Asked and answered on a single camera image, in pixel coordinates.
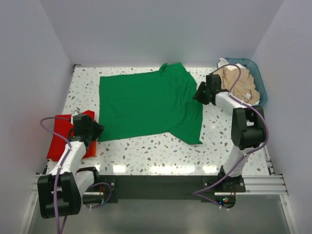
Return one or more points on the teal plastic basket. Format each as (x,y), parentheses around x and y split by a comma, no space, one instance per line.
(253,69)

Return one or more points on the green polo shirt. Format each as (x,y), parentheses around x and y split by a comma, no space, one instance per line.
(144,104)

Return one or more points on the beige crumpled shirt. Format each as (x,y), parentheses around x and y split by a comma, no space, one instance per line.
(244,89)

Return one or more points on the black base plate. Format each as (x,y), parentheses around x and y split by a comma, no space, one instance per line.
(153,187)

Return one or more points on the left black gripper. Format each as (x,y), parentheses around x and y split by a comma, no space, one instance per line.
(98,128)

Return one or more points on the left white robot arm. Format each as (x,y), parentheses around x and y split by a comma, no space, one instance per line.
(61,190)

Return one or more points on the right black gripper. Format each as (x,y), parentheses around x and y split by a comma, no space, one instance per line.
(198,96)

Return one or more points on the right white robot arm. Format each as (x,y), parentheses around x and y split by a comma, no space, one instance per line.
(248,130)

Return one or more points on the orange folded t shirt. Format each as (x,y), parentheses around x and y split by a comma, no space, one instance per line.
(92,150)

